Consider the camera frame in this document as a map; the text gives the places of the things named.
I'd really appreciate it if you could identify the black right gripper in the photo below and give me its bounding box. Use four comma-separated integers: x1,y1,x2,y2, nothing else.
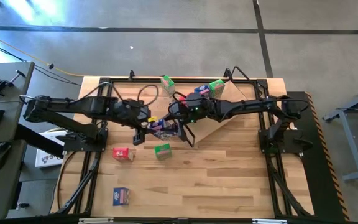
163,92,217,142

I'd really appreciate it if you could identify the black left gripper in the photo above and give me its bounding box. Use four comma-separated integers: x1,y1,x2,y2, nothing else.
119,101,180,146

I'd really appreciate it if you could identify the blue Frosted Flakes cereal box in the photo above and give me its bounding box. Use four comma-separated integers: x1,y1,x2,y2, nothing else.
147,119,180,141
193,84,211,98
112,187,131,207

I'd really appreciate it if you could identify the green Apple Jacks cereal box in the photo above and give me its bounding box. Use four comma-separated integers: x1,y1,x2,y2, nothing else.
153,142,173,162
160,75,177,98
208,78,226,100

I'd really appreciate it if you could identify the white printed box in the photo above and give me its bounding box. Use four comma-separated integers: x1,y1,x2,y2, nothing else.
35,130,67,169

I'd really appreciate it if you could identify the black support bar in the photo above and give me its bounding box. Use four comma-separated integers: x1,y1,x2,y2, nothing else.
14,124,65,158

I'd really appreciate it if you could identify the black hazard-striped floor mat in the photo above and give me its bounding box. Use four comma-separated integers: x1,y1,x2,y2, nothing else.
286,91,351,222

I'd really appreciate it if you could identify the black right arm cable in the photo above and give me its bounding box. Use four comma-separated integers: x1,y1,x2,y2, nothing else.
167,91,190,122

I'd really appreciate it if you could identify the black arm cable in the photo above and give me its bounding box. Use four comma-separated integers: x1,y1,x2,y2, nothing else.
79,81,160,110
167,91,190,122

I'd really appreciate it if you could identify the wooden shelf with black frame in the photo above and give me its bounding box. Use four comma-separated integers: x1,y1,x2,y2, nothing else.
168,65,258,148

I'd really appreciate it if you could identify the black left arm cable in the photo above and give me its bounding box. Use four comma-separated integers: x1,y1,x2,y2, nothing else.
79,81,160,110

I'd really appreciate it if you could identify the black aluminium rig frame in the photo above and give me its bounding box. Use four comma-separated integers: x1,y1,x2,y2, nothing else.
50,76,315,218

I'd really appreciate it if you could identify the silver metal bracket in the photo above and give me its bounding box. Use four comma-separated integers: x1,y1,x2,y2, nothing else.
252,218,288,224
78,217,114,224

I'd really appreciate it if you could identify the black base cable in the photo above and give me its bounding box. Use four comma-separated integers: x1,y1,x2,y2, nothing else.
56,151,78,210

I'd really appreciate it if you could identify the thin black keyboard cable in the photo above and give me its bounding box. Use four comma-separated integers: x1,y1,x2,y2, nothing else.
0,100,24,108

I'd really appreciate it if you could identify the yellow floor cable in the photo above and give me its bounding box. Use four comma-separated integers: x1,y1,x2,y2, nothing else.
0,29,84,78

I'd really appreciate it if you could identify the black floor cable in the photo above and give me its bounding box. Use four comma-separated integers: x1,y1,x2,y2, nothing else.
0,37,83,86

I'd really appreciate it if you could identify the grey metal table frame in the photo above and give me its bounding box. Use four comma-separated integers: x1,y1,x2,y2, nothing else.
322,81,358,183

